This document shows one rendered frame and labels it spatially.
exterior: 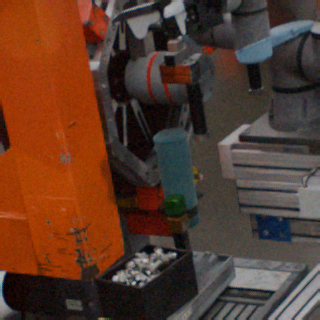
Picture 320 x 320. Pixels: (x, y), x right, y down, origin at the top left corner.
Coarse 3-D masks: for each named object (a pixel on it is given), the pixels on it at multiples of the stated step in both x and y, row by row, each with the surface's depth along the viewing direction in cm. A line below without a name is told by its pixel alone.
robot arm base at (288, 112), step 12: (312, 84) 264; (276, 96) 267; (288, 96) 264; (300, 96) 264; (312, 96) 264; (276, 108) 267; (288, 108) 265; (300, 108) 264; (312, 108) 265; (276, 120) 267; (288, 120) 265; (300, 120) 264; (312, 120) 264
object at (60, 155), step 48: (0, 0) 255; (48, 0) 255; (0, 48) 261; (48, 48) 256; (0, 96) 267; (48, 96) 260; (48, 144) 266; (96, 144) 275; (48, 192) 272; (96, 192) 277; (48, 240) 278; (96, 240) 278
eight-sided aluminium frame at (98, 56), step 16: (96, 0) 293; (112, 0) 291; (128, 0) 296; (112, 16) 290; (112, 32) 290; (96, 48) 289; (96, 64) 286; (96, 80) 286; (96, 96) 288; (112, 112) 292; (176, 112) 332; (112, 128) 293; (192, 128) 329; (112, 144) 293; (192, 144) 330; (112, 160) 301; (128, 160) 300; (128, 176) 309; (144, 176) 308
